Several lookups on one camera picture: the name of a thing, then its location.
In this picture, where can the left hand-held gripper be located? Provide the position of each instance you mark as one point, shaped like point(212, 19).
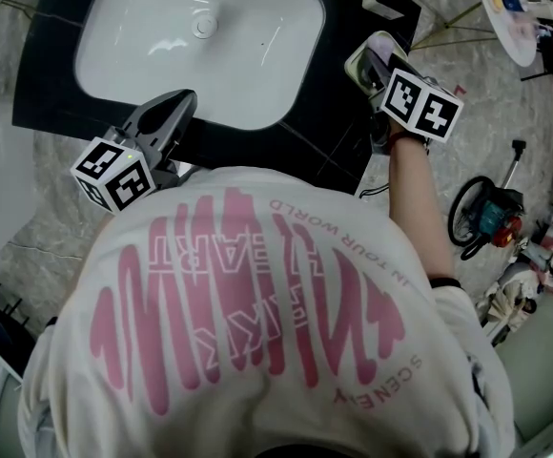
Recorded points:
point(114, 174)

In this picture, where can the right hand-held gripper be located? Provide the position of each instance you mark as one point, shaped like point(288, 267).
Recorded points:
point(419, 105)

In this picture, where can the pale green soap dish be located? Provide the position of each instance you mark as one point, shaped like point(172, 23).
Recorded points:
point(353, 67)

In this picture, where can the person's right forearm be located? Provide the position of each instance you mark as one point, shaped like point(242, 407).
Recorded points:
point(415, 208)

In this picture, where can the white sink basin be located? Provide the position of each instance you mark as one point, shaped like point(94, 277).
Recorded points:
point(186, 65)

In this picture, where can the red wrist band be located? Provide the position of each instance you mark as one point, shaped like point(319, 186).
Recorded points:
point(395, 142)

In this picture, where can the wooden vanity cabinet black top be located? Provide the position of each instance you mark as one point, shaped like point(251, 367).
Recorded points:
point(47, 89)

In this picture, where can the white t-shirt pink print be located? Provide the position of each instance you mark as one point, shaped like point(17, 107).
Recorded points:
point(257, 327)

